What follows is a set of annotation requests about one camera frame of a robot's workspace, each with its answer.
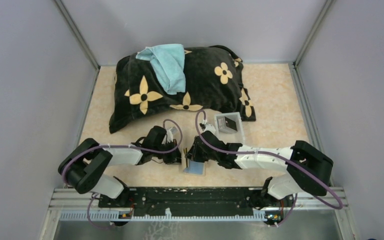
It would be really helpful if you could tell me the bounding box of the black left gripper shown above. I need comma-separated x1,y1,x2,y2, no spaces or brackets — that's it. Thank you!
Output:
153,139,187,165

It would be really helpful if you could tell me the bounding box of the white plastic tray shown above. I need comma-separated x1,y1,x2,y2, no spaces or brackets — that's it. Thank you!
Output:
214,112,246,144

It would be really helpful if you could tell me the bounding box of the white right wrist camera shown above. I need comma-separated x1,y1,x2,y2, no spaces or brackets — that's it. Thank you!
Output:
199,120,216,135

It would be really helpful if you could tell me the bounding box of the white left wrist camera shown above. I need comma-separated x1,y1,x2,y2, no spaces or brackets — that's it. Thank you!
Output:
165,127,179,145

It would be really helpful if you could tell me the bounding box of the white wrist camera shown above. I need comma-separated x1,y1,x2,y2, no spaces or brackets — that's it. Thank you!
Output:
199,120,216,135
165,127,179,145

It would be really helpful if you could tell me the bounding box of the black pillow with yellow flowers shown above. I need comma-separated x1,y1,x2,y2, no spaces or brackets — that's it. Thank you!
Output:
109,44,256,133

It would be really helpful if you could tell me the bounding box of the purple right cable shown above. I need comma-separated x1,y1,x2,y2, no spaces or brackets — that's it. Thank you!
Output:
194,109,344,227

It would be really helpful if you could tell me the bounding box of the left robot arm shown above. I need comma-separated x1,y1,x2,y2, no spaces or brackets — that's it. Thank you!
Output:
57,125,182,207

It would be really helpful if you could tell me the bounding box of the purple cable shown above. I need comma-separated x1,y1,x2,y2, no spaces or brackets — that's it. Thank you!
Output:
194,109,344,227
60,118,184,230

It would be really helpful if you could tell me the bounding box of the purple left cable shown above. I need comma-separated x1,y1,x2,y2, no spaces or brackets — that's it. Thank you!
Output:
60,118,184,230

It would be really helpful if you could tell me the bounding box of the beige card holder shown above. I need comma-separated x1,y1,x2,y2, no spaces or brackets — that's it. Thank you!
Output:
180,148,206,176

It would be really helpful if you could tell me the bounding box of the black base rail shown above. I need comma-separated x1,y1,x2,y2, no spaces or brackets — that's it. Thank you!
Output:
98,187,294,217

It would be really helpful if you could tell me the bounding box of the stack of credit cards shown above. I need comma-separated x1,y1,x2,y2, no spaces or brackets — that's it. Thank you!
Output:
217,116,238,134

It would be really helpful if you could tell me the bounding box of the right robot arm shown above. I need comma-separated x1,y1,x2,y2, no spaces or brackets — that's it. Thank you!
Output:
185,131,334,206

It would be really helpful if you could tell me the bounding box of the light blue towel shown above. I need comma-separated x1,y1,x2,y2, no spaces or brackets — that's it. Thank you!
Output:
135,43,186,95

